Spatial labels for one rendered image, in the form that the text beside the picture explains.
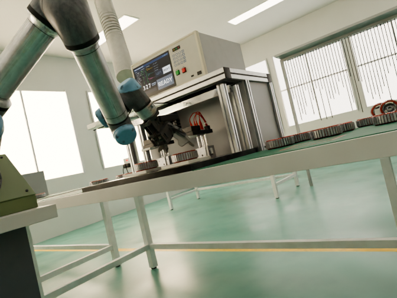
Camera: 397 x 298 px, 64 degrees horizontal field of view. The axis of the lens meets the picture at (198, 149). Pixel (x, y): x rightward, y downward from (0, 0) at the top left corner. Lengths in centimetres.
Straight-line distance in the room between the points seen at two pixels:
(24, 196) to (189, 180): 51
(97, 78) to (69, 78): 604
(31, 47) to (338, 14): 720
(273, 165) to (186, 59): 79
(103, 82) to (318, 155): 62
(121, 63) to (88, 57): 185
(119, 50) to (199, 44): 153
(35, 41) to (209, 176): 62
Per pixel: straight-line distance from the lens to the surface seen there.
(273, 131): 161
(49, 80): 678
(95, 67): 96
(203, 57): 144
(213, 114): 153
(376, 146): 77
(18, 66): 107
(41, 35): 105
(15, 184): 117
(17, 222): 102
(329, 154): 79
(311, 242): 192
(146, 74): 165
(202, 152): 142
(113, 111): 103
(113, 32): 304
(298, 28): 806
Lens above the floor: 79
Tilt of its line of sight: 1 degrees up
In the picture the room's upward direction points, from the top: 13 degrees counter-clockwise
